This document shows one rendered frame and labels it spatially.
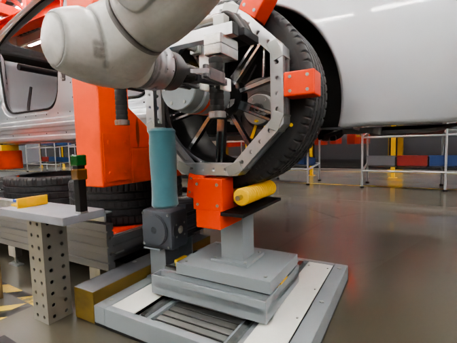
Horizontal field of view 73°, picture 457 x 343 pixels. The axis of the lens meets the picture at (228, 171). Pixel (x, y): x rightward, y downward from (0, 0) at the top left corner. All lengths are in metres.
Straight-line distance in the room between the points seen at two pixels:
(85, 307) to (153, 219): 0.42
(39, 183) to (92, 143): 0.97
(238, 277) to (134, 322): 0.40
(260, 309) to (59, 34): 0.94
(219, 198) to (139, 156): 0.58
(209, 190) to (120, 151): 0.51
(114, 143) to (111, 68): 0.91
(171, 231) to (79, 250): 0.53
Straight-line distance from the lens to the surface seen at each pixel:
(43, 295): 1.49
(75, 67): 0.49
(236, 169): 1.00
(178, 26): 0.46
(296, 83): 0.93
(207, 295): 1.21
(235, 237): 1.22
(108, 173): 1.37
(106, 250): 1.56
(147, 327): 1.22
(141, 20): 0.46
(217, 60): 0.80
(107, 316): 1.36
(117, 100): 1.00
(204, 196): 1.06
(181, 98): 0.94
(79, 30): 0.48
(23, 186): 2.37
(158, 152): 1.02
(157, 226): 1.39
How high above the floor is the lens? 0.68
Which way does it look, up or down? 5 degrees down
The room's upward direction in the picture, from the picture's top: 2 degrees counter-clockwise
